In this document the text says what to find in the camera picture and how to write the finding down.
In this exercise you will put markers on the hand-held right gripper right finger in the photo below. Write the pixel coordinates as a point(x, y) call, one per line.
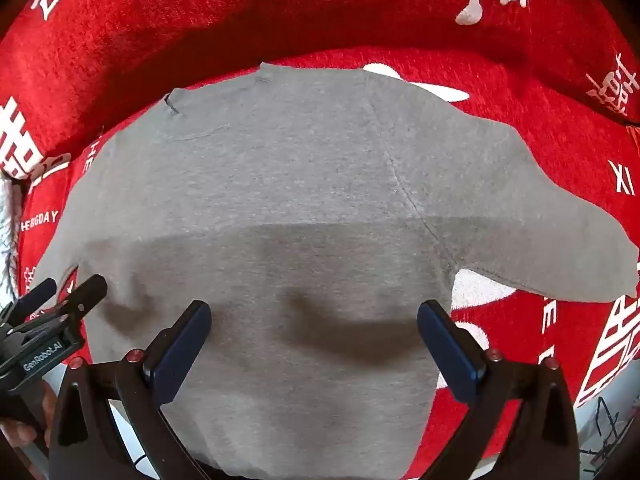
point(450, 355)

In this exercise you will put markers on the grey sweater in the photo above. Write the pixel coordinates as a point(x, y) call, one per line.
point(300, 185)

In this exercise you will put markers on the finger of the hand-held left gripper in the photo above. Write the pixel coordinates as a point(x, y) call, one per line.
point(82, 294)
point(37, 294)

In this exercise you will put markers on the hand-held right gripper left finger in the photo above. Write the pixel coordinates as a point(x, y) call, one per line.
point(184, 347)

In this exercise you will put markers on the white fluffy cloth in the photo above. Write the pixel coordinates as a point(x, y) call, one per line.
point(7, 240)

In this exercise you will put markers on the red printed blanket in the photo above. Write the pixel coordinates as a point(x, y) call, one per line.
point(350, 10)

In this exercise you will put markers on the person's left hand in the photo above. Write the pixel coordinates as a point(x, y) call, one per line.
point(22, 435)

